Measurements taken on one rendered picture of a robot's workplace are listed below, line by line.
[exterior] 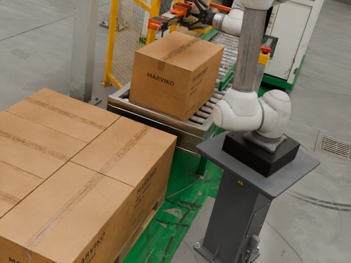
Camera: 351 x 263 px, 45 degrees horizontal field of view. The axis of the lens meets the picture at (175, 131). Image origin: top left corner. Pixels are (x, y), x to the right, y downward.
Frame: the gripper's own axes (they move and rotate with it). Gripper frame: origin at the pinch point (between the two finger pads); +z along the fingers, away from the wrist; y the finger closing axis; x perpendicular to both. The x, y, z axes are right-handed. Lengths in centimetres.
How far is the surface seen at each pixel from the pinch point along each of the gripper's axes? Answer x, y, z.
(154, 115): -10, 68, 2
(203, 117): 21, 74, -24
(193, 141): -10, 77, -27
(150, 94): -4, 57, 9
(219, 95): 58, 72, -24
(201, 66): 9.6, 33.4, -16.5
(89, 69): 67, 91, 95
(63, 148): -68, 72, 31
